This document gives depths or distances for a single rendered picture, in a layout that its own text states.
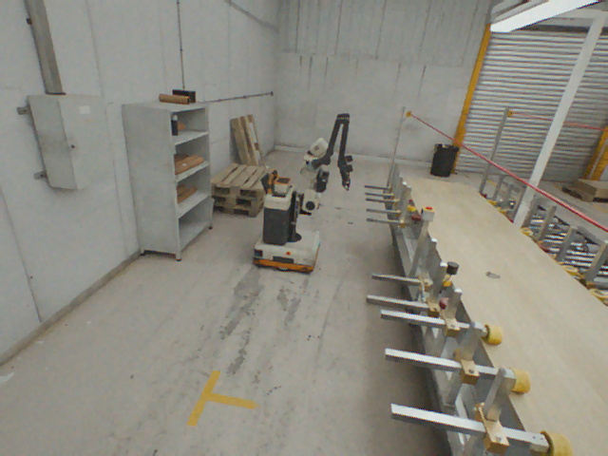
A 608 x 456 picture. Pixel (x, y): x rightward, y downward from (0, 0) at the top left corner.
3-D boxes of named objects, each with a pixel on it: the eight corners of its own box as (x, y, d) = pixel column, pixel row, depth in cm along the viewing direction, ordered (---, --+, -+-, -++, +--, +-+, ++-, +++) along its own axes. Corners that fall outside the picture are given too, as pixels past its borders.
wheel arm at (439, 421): (390, 419, 109) (392, 411, 107) (389, 409, 112) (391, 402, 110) (559, 456, 103) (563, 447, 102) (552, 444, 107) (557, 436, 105)
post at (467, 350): (441, 414, 143) (474, 325, 124) (439, 407, 146) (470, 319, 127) (449, 416, 143) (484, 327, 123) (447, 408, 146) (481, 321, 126)
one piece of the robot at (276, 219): (260, 253, 354) (263, 178, 321) (272, 232, 404) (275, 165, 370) (291, 257, 351) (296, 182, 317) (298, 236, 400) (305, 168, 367)
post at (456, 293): (428, 370, 166) (454, 289, 147) (427, 364, 169) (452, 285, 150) (436, 370, 166) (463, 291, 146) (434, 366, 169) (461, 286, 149)
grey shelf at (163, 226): (141, 255, 363) (120, 104, 300) (180, 223, 444) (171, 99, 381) (180, 261, 358) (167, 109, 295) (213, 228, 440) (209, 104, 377)
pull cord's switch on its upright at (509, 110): (477, 203, 402) (509, 106, 357) (473, 199, 416) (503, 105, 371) (484, 204, 402) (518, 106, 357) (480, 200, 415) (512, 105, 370)
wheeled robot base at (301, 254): (252, 265, 357) (252, 244, 347) (266, 239, 414) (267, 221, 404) (313, 275, 350) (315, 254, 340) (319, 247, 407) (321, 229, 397)
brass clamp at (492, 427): (484, 451, 103) (489, 440, 101) (469, 410, 115) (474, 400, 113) (506, 456, 103) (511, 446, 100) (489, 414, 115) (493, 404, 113)
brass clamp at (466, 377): (460, 383, 126) (464, 372, 124) (450, 355, 138) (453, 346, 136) (477, 386, 125) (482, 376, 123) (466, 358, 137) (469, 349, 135)
